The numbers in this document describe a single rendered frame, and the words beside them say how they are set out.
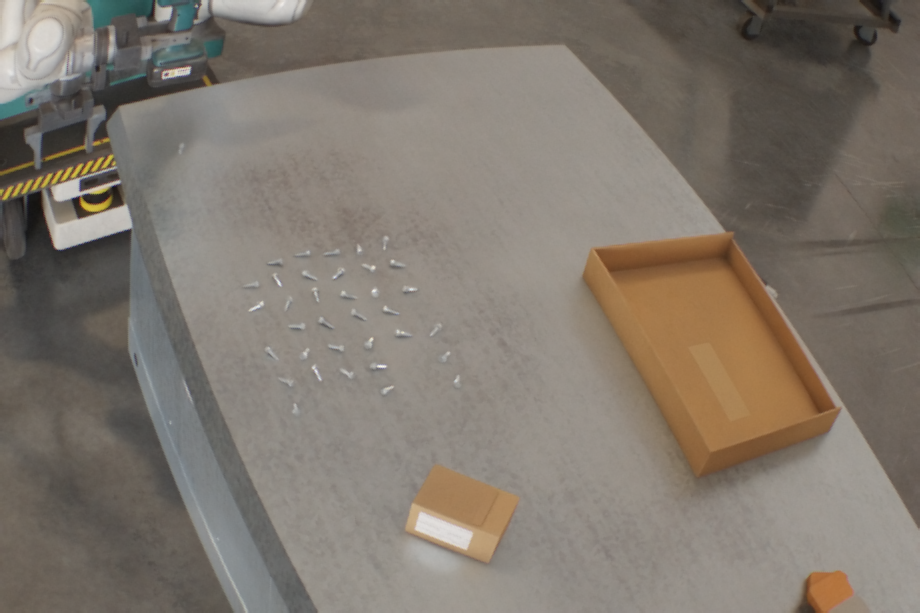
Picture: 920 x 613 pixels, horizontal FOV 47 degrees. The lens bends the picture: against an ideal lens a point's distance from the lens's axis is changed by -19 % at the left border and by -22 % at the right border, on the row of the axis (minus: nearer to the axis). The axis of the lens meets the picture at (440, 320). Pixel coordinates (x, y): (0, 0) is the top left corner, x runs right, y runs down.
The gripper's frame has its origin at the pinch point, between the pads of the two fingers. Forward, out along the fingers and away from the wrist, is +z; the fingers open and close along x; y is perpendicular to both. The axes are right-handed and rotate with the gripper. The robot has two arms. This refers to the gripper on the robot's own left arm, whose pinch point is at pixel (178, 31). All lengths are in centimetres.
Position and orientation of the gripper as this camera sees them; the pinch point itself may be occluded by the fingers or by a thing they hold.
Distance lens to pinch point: 212.9
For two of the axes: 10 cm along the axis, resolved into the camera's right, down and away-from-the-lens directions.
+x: -3.6, -7.0, 6.2
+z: 9.2, -1.4, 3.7
